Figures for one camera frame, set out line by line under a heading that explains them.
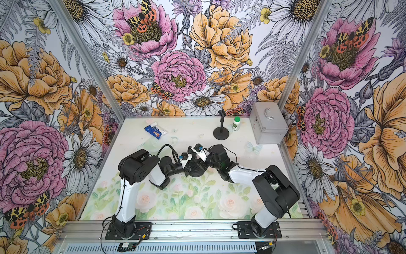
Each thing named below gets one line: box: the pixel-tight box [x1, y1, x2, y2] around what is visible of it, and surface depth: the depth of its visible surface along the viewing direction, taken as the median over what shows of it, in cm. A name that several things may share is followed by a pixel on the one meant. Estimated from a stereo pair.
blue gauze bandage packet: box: [144, 122, 168, 140], surface depth 113 cm
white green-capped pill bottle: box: [232, 116, 242, 132], surface depth 111 cm
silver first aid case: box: [249, 101, 289, 145], surface depth 104 cm
